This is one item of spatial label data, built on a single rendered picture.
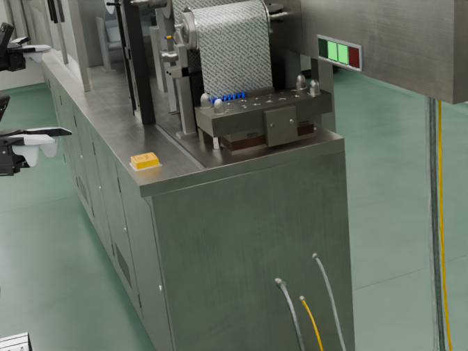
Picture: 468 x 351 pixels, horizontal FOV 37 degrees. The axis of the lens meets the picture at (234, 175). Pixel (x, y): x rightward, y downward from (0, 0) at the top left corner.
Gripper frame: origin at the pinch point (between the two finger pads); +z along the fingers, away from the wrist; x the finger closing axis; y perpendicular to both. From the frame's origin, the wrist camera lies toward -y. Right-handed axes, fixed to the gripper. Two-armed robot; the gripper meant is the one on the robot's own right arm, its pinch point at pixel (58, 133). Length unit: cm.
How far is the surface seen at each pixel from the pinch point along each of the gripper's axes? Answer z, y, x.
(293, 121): 36, 14, -87
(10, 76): -310, 30, -561
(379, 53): 61, -6, -63
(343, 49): 52, -7, -78
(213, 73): 10, -1, -96
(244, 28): 20, -14, -100
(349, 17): 54, -16, -74
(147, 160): -7, 22, -73
